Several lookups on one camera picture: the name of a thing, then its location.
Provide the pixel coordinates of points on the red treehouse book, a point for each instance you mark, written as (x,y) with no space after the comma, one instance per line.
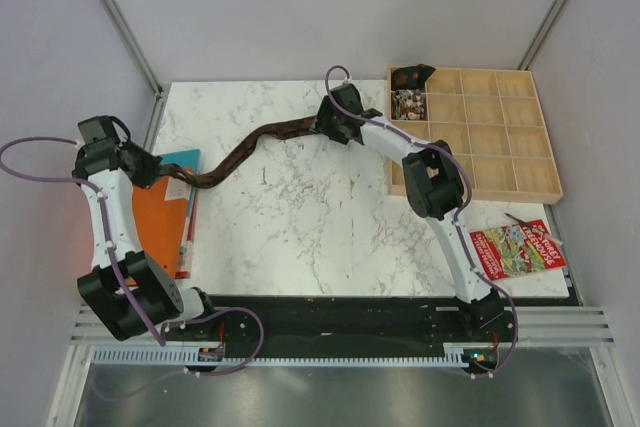
(513,251)

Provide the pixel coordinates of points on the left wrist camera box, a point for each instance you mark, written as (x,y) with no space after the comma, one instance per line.
(103,127)

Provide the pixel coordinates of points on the pen on red book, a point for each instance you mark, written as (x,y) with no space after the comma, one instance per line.
(532,227)

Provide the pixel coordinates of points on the white slotted cable duct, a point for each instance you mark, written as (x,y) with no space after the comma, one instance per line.
(192,356)

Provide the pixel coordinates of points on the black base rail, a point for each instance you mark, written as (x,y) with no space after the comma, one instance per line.
(340,326)

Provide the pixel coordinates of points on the wooden compartment tray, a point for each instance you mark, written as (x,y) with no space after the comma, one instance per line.
(493,122)

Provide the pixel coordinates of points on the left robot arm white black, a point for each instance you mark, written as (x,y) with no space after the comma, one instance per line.
(127,289)

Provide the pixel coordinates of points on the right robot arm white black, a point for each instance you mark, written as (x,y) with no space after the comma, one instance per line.
(435,187)

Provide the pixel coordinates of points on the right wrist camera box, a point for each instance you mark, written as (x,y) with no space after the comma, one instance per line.
(348,97)

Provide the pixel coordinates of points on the rolled colourful tie in tray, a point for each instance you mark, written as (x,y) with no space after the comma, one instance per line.
(409,105)

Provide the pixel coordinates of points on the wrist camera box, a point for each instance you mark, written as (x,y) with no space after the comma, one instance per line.
(348,97)
(103,127)

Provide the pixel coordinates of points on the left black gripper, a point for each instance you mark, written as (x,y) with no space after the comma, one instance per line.
(151,171)

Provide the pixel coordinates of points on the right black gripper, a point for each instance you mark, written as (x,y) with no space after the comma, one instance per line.
(325,109)

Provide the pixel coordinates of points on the orange folder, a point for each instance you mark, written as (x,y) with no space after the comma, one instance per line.
(161,214)

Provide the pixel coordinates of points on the brown red patterned tie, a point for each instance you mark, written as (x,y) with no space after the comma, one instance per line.
(284,130)

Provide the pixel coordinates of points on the rolled dark tie in tray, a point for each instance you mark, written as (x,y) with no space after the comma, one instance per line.
(411,77)

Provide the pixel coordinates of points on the teal folder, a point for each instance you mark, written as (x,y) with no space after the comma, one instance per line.
(188,160)

